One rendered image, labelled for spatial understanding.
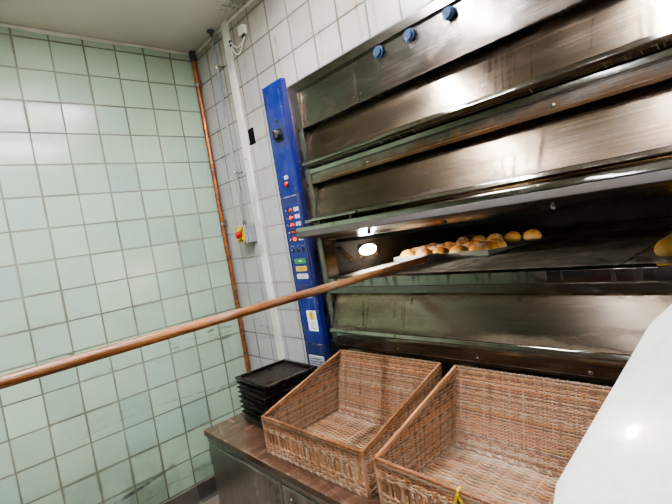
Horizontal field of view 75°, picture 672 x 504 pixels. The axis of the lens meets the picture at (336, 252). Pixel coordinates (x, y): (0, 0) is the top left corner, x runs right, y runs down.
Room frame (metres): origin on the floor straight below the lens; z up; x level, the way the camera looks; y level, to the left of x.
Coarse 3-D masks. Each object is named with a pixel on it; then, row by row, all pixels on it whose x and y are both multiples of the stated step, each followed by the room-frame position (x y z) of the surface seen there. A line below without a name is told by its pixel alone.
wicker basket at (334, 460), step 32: (352, 352) 1.93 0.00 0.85; (320, 384) 1.88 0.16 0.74; (352, 384) 1.90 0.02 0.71; (384, 384) 1.77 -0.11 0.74; (416, 384) 1.65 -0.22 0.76; (288, 416) 1.75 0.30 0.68; (320, 416) 1.86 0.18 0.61; (352, 416) 1.86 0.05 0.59; (384, 416) 1.75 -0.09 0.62; (288, 448) 1.66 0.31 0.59; (320, 448) 1.42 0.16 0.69; (352, 448) 1.31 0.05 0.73; (352, 480) 1.32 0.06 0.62
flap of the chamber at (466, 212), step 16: (640, 176) 0.99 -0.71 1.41; (656, 176) 0.96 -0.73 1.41; (544, 192) 1.14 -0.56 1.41; (560, 192) 1.11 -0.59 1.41; (576, 192) 1.09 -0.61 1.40; (592, 192) 1.06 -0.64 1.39; (608, 192) 1.07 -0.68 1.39; (624, 192) 1.07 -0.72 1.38; (640, 192) 1.08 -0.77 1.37; (656, 192) 1.08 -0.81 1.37; (448, 208) 1.36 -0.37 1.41; (464, 208) 1.32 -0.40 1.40; (480, 208) 1.28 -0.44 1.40; (496, 208) 1.26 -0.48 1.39; (512, 208) 1.27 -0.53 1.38; (528, 208) 1.28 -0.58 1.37; (544, 208) 1.29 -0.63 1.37; (560, 208) 1.30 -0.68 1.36; (352, 224) 1.68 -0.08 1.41; (368, 224) 1.62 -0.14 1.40; (384, 224) 1.56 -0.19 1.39; (400, 224) 1.57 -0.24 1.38; (416, 224) 1.58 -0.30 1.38; (432, 224) 1.59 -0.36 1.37
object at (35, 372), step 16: (368, 272) 1.79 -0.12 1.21; (384, 272) 1.84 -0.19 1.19; (320, 288) 1.60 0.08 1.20; (336, 288) 1.66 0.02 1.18; (256, 304) 1.42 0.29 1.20; (272, 304) 1.45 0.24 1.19; (208, 320) 1.30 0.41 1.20; (224, 320) 1.34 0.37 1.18; (144, 336) 1.18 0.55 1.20; (160, 336) 1.20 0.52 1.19; (176, 336) 1.24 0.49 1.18; (96, 352) 1.10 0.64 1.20; (112, 352) 1.12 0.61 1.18; (32, 368) 1.01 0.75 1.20; (48, 368) 1.03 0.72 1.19; (64, 368) 1.05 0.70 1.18; (0, 384) 0.96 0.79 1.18; (16, 384) 0.99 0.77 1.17
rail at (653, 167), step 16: (592, 176) 1.06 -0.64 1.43; (608, 176) 1.03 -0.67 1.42; (624, 176) 1.01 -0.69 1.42; (496, 192) 1.25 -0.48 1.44; (512, 192) 1.21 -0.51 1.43; (528, 192) 1.18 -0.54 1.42; (416, 208) 1.46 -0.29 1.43; (432, 208) 1.41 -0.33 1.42; (320, 224) 1.83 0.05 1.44; (336, 224) 1.75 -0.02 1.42
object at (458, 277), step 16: (432, 272) 1.68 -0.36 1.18; (448, 272) 1.61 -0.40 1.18; (464, 272) 1.54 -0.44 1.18; (480, 272) 1.48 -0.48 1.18; (496, 272) 1.42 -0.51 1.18; (512, 272) 1.38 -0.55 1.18; (528, 272) 1.34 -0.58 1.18; (544, 272) 1.31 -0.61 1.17; (560, 272) 1.27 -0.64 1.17; (576, 272) 1.24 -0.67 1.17; (592, 272) 1.21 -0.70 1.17; (608, 272) 1.18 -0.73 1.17; (624, 272) 1.15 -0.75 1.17; (640, 272) 1.13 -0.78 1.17; (656, 272) 1.10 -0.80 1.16
